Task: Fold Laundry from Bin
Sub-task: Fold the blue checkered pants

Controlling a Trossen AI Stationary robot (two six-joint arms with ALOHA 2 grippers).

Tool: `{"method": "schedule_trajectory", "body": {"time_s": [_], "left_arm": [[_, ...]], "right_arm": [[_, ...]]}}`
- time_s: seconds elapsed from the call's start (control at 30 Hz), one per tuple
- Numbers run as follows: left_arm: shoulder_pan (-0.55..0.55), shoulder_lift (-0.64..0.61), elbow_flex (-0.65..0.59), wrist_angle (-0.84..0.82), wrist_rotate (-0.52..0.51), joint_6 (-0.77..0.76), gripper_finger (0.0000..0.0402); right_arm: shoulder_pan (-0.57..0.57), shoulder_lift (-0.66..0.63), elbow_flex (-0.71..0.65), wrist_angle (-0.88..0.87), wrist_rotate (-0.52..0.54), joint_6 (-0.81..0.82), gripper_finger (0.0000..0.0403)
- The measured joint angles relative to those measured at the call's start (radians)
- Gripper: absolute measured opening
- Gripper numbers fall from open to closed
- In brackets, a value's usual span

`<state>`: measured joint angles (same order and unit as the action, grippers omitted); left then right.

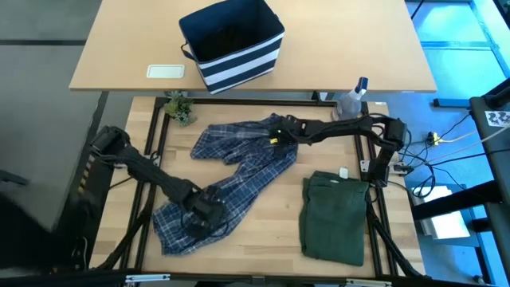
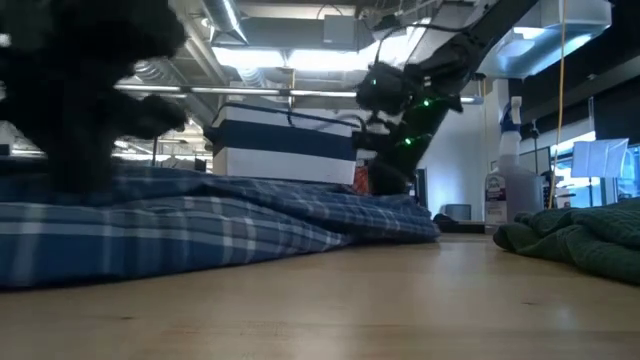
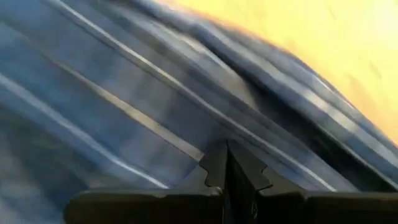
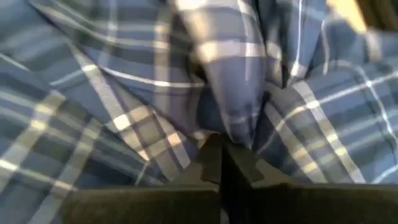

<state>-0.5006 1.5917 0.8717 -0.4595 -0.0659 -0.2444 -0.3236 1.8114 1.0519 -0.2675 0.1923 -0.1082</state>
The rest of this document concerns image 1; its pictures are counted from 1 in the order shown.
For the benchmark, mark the silver metal bracket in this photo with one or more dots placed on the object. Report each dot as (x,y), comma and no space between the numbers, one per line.
(147,277)
(368,283)

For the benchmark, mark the clear spray bottle blue nozzle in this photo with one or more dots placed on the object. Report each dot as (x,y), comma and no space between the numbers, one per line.
(350,105)

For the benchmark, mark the blue plaid shirt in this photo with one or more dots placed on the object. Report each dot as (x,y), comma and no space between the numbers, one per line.
(247,159)

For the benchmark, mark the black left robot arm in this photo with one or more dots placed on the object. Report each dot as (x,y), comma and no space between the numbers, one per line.
(151,173)

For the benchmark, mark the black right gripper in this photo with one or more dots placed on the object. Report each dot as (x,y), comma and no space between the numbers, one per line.
(289,129)

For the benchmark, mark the black equipment cart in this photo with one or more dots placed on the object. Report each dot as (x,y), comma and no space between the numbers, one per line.
(500,223)

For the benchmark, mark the dark green button shirt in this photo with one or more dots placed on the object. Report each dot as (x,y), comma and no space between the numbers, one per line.
(334,223)

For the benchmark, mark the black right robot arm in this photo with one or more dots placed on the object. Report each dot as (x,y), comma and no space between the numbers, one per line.
(350,125)

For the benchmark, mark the navy white striped bin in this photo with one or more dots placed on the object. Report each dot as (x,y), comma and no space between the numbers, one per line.
(239,64)

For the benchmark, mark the yellow power plug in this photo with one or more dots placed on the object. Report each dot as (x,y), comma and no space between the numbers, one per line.
(435,138)

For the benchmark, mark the black hazard-striped floor ramp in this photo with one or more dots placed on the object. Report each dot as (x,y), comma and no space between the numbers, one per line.
(95,191)

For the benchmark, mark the light wooden desk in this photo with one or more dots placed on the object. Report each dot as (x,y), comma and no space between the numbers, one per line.
(358,48)

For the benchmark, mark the white marker tag label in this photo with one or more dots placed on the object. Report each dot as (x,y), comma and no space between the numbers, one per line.
(498,118)

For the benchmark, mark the grey chair leg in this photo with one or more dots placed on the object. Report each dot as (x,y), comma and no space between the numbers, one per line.
(14,178)

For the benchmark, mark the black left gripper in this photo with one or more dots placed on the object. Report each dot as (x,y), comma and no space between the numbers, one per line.
(205,211)

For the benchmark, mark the white rectangular tray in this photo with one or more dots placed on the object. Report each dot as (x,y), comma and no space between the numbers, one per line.
(165,71)

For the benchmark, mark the white box on floor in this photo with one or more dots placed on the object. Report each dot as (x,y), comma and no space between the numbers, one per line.
(446,223)

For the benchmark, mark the small green potted plant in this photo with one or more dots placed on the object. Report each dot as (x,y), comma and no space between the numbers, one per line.
(178,108)

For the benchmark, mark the black metal table frame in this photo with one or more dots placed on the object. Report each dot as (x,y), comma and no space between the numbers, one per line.
(239,101)

